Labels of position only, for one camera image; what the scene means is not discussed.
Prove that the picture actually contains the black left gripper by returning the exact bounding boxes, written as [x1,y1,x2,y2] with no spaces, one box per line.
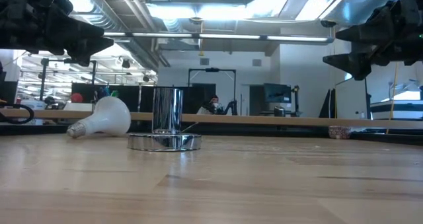
[0,0,115,68]

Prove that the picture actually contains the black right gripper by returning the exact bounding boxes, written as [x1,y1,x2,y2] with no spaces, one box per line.
[322,0,423,82]

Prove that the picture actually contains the white lightbulb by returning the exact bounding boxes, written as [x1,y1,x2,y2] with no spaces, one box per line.
[65,96,132,139]

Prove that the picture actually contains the chrome lamp socket base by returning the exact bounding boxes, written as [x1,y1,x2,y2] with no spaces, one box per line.
[126,86,203,153]

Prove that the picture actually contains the whiteboard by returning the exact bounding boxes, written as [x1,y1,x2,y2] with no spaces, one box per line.
[334,77,371,120]

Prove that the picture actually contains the white and black table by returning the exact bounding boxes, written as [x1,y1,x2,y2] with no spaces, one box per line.
[369,99,423,121]

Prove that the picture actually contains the small patterned box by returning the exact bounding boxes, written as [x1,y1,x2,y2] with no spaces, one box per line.
[328,125,352,139]

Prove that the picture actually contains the black monitor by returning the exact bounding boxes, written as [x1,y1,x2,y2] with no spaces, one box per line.
[263,82,293,104]

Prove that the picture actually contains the beige wooden desk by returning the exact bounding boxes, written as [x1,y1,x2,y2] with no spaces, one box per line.
[0,108,423,130]

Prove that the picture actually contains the black partition panels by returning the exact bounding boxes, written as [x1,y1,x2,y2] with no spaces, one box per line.
[70,82,217,114]

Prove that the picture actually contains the long ceiling light bar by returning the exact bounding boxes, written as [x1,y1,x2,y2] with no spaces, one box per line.
[102,31,333,43]

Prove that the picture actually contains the black background frame stand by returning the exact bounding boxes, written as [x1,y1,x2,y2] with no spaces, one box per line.
[187,67,237,116]
[38,57,98,102]

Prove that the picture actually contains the yellow cable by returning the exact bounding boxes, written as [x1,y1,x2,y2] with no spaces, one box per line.
[385,0,403,135]

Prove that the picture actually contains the thick black cable loop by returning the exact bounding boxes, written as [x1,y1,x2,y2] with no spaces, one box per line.
[0,103,36,125]

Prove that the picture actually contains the black metal table frame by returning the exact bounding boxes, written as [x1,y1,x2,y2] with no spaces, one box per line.
[0,122,423,146]

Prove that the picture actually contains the thin black lamp cable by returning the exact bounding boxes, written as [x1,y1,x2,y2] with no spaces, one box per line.
[180,121,200,133]

